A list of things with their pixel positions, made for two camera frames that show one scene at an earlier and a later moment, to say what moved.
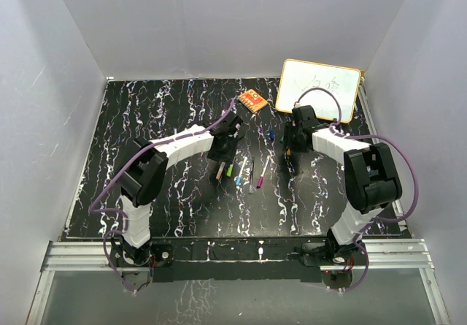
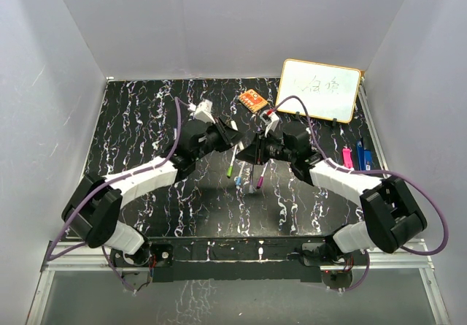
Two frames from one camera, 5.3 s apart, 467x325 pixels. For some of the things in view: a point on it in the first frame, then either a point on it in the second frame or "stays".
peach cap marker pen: [220, 170] → [234, 127]
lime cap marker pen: [229, 170] stays
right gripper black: [290, 128] → [255, 153]
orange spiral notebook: [252, 101] stays
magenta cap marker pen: [260, 179] stays
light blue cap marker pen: [238, 178] stays
